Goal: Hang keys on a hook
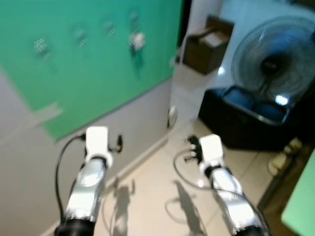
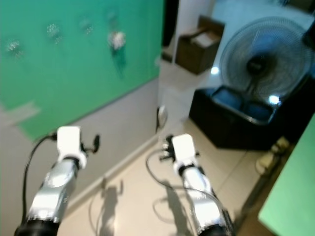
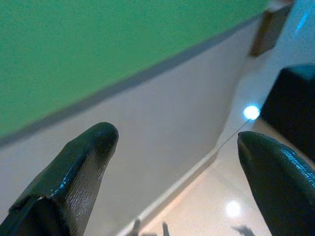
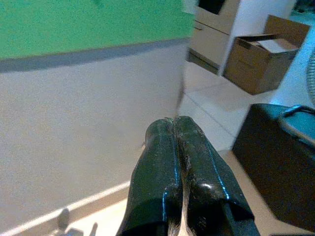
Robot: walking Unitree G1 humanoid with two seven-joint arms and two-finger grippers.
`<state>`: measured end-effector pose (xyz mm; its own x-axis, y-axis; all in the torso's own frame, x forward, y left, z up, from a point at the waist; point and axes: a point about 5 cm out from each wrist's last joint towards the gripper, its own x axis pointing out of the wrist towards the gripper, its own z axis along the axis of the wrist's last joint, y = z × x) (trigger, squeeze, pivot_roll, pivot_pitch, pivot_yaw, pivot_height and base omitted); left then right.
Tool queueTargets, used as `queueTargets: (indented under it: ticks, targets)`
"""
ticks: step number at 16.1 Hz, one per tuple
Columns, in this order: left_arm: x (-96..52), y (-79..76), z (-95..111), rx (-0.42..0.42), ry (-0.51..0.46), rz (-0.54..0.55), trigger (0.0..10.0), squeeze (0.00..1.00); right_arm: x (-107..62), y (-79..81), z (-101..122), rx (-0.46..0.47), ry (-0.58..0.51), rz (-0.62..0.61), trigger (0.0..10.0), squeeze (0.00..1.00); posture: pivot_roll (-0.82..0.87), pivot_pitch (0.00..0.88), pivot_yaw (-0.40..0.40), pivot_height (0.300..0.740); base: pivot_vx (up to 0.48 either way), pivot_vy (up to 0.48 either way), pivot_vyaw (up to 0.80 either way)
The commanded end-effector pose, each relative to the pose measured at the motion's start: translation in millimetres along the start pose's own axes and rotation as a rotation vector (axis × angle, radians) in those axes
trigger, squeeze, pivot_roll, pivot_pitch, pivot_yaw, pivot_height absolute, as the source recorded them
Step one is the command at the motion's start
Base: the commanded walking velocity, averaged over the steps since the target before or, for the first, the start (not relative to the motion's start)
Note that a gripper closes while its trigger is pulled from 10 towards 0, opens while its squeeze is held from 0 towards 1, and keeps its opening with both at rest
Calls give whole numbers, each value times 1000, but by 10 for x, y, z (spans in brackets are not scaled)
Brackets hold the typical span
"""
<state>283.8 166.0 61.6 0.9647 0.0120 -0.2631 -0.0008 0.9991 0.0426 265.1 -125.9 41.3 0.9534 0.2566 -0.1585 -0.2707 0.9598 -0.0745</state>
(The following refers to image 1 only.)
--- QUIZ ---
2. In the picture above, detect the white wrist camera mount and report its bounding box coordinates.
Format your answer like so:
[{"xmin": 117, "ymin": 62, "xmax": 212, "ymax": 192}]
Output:
[
  {"xmin": 85, "ymin": 126, "xmax": 110, "ymax": 158},
  {"xmin": 199, "ymin": 134, "xmax": 225, "ymax": 168}
]

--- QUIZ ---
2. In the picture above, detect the oval silver mirror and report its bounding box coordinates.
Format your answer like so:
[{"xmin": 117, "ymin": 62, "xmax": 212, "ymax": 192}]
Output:
[{"xmin": 167, "ymin": 104, "xmax": 178, "ymax": 130}]

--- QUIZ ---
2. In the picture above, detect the clear adhesive wall hook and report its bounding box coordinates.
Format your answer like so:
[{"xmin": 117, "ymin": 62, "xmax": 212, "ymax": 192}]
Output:
[
  {"xmin": 128, "ymin": 12, "xmax": 141, "ymax": 31},
  {"xmin": 33, "ymin": 38, "xmax": 53, "ymax": 60},
  {"xmin": 103, "ymin": 20, "xmax": 118, "ymax": 38}
]

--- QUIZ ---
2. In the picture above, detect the green wall sheet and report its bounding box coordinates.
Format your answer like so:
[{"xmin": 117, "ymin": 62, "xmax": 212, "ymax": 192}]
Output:
[{"xmin": 0, "ymin": 0, "xmax": 184, "ymax": 142}]

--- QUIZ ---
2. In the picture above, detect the black standing fan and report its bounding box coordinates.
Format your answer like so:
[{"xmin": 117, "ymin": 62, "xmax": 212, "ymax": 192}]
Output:
[{"xmin": 231, "ymin": 15, "xmax": 315, "ymax": 107}]

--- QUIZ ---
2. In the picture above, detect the white plush keychain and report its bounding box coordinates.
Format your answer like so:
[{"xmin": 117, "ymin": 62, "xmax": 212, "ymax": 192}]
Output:
[{"xmin": 128, "ymin": 31, "xmax": 146, "ymax": 53}]

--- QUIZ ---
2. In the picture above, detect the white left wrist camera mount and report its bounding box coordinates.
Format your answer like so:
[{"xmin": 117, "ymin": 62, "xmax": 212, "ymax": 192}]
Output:
[{"xmin": 85, "ymin": 126, "xmax": 110, "ymax": 158}]

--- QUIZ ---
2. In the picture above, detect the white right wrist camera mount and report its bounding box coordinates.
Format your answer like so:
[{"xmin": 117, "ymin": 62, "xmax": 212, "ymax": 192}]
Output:
[{"xmin": 199, "ymin": 134, "xmax": 225, "ymax": 168}]

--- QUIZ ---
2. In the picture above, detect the green board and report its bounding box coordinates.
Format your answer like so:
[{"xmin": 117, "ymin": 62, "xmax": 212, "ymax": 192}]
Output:
[{"xmin": 280, "ymin": 149, "xmax": 315, "ymax": 236}]

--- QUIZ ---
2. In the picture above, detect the grey tape strip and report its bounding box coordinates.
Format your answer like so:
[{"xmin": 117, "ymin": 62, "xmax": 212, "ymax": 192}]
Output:
[{"xmin": 33, "ymin": 102, "xmax": 65, "ymax": 124}]

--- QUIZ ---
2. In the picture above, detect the brown open cardboard box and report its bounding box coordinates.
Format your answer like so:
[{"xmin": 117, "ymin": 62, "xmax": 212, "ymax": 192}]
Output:
[{"xmin": 183, "ymin": 14, "xmax": 235, "ymax": 76}]

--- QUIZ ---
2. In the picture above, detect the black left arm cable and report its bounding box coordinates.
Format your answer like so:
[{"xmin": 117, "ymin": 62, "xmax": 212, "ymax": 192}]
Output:
[{"xmin": 55, "ymin": 133, "xmax": 89, "ymax": 224}]

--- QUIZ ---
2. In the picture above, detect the black bin with blue inside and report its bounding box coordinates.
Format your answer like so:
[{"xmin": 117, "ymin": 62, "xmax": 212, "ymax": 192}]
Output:
[{"xmin": 198, "ymin": 86, "xmax": 315, "ymax": 151}]

